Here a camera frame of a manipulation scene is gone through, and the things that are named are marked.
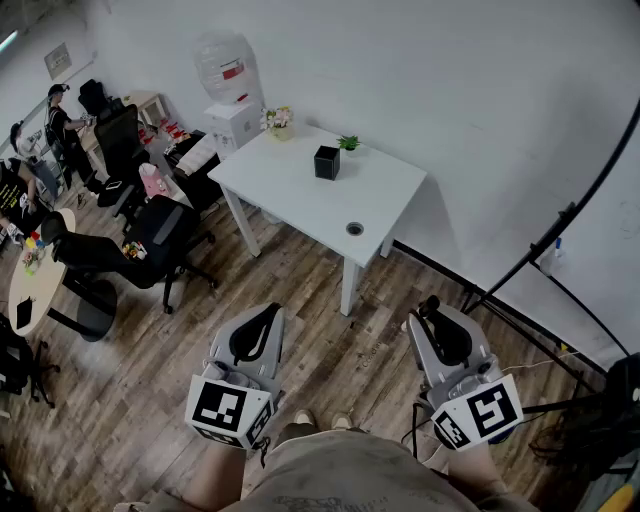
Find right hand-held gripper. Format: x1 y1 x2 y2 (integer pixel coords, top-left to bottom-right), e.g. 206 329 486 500
407 304 525 451

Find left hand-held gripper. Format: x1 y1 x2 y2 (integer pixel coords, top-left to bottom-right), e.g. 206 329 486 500
184 303 286 450

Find black cube box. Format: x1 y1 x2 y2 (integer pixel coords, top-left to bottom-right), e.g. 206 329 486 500
313 144 342 182

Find person's left forearm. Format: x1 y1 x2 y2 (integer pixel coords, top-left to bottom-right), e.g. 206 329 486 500
180 438 250 512

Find person's right forearm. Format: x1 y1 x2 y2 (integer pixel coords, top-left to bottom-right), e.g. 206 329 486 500
444 440 509 497

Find white table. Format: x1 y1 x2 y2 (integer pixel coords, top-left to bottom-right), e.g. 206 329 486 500
207 122 429 318

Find black office chair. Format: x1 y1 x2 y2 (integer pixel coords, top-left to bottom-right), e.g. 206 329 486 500
0 311 62 410
40 209 161 343
121 194 220 316
93 103 152 222

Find person's light shirt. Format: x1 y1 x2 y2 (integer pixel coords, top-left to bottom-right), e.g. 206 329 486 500
113 428 542 512

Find black low cabinet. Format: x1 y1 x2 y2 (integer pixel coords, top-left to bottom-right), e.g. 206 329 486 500
163 130 225 212

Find pink bag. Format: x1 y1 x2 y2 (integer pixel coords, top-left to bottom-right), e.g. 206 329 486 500
138 162 172 200

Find white water dispenser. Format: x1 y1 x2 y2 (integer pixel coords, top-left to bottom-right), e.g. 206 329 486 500
203 99 267 162

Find round beige table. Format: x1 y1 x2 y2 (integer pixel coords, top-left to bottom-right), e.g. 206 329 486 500
7 207 77 338

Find pink flowers in pot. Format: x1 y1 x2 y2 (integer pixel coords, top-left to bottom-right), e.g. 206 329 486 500
259 105 296 143

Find black pouch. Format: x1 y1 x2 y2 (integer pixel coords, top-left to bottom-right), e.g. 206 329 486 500
15 295 38 331

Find small wooden table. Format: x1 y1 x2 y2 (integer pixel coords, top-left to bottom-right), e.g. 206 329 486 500
121 90 167 129

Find clear water bottle red label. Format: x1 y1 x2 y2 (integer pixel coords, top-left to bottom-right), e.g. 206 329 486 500
193 30 265 107

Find bundle of black cables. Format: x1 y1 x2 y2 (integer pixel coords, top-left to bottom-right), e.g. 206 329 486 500
528 352 640 482

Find grey wall panel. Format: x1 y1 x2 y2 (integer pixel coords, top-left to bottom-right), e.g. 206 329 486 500
43 41 73 82

